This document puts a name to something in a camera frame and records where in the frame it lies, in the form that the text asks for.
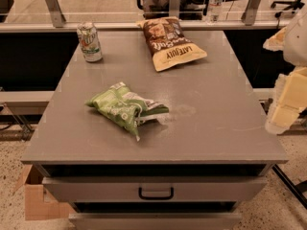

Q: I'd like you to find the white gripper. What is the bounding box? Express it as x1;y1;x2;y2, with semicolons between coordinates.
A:
263;7;307;134

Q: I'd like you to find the green jalapeno chip bag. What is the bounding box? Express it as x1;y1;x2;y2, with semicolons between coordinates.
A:
85;82;169;141

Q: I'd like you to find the brown yellow chip bag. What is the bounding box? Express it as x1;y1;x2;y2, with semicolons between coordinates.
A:
137;16;207;72

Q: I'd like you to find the black office chair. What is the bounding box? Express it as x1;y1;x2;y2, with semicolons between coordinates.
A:
270;0;307;19

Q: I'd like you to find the clear plastic water bottle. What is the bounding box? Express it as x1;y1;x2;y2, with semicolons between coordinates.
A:
206;0;224;24

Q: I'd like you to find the grey drawer cabinet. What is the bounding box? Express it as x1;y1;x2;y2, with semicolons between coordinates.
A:
22;31;287;230

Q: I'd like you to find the seated person in background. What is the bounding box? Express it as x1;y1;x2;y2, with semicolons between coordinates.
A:
142;0;204;20

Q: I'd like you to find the upper grey drawer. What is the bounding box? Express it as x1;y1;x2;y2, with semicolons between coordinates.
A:
43;176;266;202

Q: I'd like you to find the grey drawer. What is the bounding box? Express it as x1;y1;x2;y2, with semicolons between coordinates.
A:
69;213;241;230
43;176;266;202

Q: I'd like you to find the green white soda can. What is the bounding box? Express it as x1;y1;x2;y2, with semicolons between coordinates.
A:
77;22;103;62

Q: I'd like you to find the lower grey drawer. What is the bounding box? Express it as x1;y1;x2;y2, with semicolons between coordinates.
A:
69;213;241;230

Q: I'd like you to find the grey metal railing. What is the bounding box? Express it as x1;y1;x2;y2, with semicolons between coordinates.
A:
0;0;307;34

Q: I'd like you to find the brown cardboard box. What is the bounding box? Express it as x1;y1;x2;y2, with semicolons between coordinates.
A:
13;165;74;220

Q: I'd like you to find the black drawer handle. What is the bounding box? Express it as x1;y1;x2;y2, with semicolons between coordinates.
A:
138;187;175;200

